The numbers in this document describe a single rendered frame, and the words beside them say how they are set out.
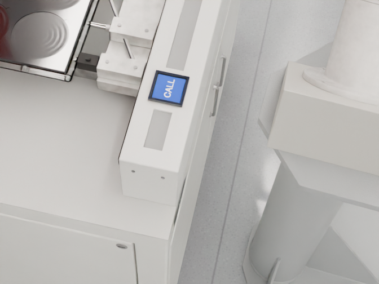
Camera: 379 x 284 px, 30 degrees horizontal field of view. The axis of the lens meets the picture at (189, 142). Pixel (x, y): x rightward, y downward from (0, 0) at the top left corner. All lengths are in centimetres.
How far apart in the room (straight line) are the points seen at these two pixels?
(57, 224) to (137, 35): 36
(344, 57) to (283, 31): 125
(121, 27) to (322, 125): 39
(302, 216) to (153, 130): 55
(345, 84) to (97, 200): 45
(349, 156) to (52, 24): 57
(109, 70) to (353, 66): 41
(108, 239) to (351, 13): 56
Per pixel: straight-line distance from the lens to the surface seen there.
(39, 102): 131
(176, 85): 114
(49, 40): 128
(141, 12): 133
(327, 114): 113
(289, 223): 162
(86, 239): 128
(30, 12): 132
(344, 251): 188
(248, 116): 223
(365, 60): 117
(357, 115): 112
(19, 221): 129
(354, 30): 118
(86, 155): 125
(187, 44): 119
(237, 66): 233
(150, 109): 112
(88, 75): 131
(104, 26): 129
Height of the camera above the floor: 193
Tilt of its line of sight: 63 degrees down
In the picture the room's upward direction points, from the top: 5 degrees clockwise
